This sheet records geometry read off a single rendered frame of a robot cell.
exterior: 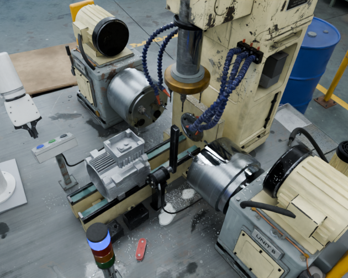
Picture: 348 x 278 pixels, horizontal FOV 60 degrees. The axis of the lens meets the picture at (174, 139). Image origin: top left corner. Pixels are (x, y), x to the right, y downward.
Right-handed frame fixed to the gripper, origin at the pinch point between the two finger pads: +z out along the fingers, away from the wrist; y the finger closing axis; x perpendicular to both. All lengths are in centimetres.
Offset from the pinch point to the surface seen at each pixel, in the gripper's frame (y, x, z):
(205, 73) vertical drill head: 61, -38, -5
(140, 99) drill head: 46.6, -6.0, 3.6
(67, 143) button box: 9.5, -3.5, 8.8
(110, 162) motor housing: 17.0, -25.4, 15.5
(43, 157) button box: -1.1, -3.5, 9.8
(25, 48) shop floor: 66, 297, -21
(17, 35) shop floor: 70, 330, -37
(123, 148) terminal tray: 23.6, -26.2, 12.5
